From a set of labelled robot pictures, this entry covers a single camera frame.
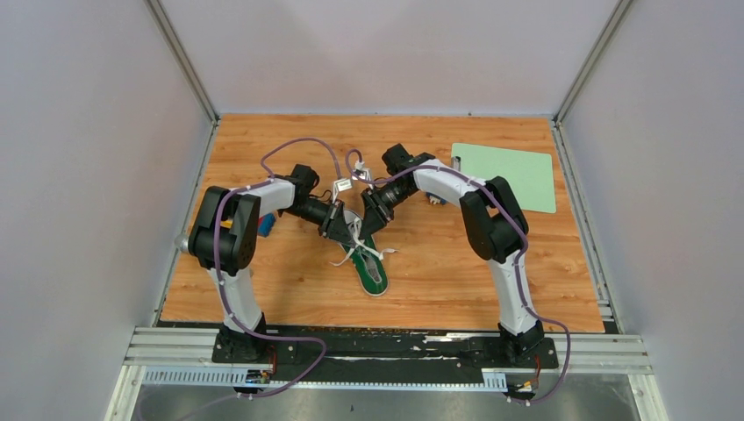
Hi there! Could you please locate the blue red toy car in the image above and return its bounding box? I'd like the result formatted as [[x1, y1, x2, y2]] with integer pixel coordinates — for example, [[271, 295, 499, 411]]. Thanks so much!
[[426, 194, 447, 205]]

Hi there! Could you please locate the light green clipboard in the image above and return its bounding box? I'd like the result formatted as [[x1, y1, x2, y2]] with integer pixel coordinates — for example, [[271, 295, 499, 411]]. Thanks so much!
[[451, 143, 556, 214]]

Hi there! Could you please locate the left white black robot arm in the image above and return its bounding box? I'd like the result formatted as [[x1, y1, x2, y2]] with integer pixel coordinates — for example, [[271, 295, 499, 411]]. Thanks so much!
[[187, 164, 353, 363]]

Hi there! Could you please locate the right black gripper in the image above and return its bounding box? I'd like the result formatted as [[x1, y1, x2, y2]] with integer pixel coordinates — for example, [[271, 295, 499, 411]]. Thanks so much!
[[361, 181, 416, 240]]

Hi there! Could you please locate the silver microphone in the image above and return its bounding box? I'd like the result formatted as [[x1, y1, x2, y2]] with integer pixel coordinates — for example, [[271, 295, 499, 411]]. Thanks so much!
[[175, 233, 189, 253]]

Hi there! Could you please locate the purple cable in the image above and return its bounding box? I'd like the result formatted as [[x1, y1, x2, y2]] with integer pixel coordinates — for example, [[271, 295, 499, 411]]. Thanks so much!
[[346, 149, 572, 407], [139, 137, 344, 421]]

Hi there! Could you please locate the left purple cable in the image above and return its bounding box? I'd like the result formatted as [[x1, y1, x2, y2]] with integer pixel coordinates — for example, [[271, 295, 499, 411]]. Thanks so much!
[[139, 137, 344, 421]]

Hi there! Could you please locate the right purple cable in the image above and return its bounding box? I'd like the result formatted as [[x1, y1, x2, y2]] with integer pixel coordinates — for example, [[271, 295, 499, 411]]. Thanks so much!
[[346, 149, 572, 407]]

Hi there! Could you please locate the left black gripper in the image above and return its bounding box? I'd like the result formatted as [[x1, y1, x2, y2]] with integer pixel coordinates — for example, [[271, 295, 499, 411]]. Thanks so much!
[[283, 198, 356, 248]]

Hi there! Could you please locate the white shoelace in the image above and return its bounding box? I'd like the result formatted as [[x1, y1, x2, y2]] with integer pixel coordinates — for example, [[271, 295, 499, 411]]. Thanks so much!
[[330, 217, 399, 267]]

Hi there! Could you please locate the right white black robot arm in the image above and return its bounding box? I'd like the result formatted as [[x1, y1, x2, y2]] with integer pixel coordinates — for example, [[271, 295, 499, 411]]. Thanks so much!
[[345, 144, 545, 367]]

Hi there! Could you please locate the green canvas sneaker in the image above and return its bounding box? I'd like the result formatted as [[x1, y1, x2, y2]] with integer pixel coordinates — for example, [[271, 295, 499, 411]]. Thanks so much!
[[339, 244, 389, 296]]

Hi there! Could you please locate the blue yellow toy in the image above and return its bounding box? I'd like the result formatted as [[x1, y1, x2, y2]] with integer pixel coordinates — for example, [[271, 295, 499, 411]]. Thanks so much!
[[218, 213, 276, 239]]

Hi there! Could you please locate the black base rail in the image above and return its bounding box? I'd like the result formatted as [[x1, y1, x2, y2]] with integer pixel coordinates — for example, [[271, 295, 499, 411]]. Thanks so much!
[[125, 322, 655, 393]]

